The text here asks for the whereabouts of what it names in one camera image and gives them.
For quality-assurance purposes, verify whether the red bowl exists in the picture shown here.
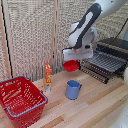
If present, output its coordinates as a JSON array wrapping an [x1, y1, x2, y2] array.
[[62, 59, 81, 73]]

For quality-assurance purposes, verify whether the ribbed metal oven tray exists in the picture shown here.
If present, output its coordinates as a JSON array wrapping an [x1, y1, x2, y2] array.
[[86, 50, 128, 73]]

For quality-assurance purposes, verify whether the woven folding screen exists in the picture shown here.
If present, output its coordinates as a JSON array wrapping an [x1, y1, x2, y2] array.
[[0, 0, 128, 83]]

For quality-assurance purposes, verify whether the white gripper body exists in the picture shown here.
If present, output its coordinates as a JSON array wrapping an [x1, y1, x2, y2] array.
[[62, 44, 95, 62]]

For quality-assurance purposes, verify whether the black cable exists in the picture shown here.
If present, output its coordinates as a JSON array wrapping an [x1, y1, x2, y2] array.
[[111, 17, 128, 44]]

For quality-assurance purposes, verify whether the red shopping basket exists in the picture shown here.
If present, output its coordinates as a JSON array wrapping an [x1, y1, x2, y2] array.
[[0, 75, 49, 128]]

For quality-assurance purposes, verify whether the blue plastic cup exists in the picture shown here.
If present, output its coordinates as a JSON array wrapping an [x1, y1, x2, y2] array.
[[65, 79, 83, 101]]

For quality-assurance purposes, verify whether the orange red carton box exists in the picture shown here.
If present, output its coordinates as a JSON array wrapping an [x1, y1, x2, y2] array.
[[43, 62, 54, 93]]

